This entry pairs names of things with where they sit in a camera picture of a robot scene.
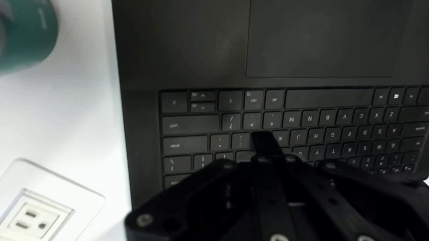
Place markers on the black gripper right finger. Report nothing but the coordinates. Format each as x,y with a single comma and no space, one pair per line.
362,207

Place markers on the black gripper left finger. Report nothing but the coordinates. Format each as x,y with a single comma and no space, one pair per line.
224,201

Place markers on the grey Dell laptop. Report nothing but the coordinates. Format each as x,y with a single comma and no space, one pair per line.
331,80

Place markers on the green soda can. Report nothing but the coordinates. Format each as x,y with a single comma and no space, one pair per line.
28,33

